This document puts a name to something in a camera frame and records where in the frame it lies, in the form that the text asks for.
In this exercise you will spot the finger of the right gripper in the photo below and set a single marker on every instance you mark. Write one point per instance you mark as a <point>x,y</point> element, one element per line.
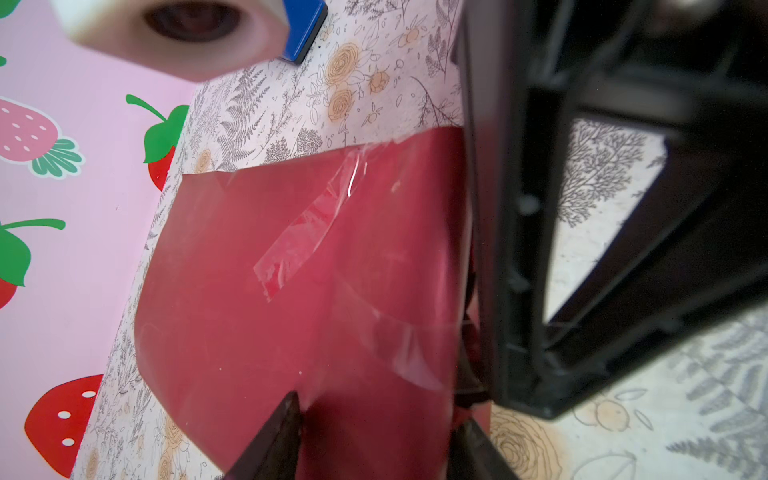
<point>690,254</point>

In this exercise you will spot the maroon wrapping paper sheet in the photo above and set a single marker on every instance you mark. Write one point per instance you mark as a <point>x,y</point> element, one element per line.
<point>219,357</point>

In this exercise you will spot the floral table mat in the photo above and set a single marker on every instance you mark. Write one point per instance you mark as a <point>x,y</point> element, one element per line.
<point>379,69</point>

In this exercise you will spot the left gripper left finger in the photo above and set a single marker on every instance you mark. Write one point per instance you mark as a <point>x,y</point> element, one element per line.
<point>274,451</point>

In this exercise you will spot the clear adhesive tape piece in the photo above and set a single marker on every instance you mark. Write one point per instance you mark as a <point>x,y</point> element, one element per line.
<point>298,242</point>

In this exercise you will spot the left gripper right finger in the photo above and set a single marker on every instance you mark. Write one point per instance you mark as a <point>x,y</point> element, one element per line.
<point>472,456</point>

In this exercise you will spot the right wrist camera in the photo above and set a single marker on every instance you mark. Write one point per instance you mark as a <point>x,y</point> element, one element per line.
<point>192,40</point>

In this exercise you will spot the blue tape dispenser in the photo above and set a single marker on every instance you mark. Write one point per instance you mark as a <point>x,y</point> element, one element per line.
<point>305,18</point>

